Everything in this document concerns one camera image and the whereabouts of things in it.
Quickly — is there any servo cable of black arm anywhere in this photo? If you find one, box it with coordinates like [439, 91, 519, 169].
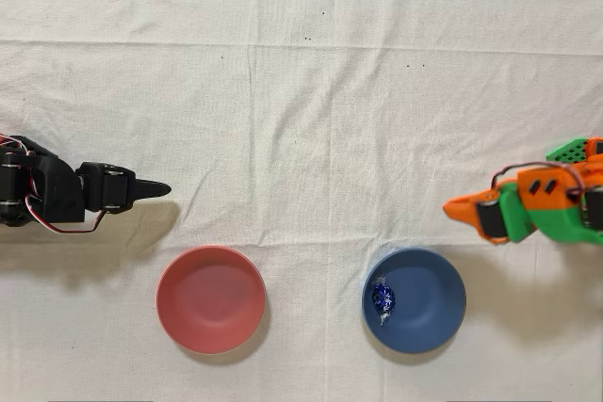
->
[25, 192, 107, 234]

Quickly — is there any pink bowl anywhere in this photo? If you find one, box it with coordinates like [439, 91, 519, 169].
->
[155, 245, 268, 355]

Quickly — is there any blue candy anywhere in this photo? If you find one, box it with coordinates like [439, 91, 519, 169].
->
[370, 273, 397, 327]

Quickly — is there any blue bowl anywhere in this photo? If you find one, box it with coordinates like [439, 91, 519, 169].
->
[361, 247, 467, 355]

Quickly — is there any white tablecloth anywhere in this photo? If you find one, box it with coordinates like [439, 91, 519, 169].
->
[0, 0, 603, 402]

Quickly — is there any servo cable of orange arm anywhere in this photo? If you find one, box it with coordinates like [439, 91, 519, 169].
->
[490, 161, 585, 196]

